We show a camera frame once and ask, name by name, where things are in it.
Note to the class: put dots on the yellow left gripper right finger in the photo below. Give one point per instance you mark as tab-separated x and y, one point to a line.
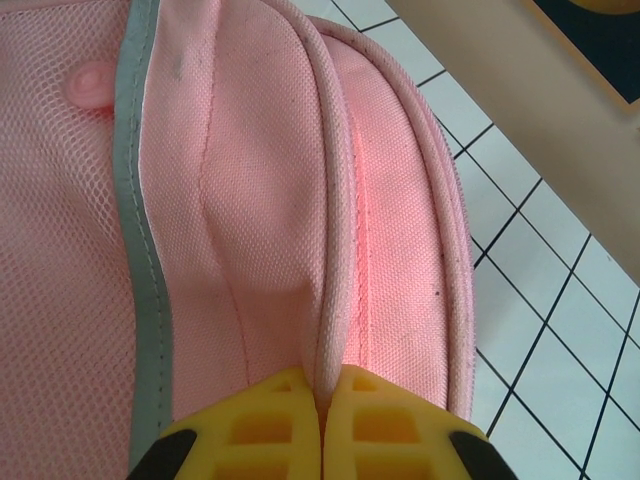
400	435

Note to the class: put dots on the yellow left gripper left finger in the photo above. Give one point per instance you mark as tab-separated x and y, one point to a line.
260	435

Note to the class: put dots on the pink student backpack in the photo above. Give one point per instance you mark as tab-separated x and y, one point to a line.
260	200

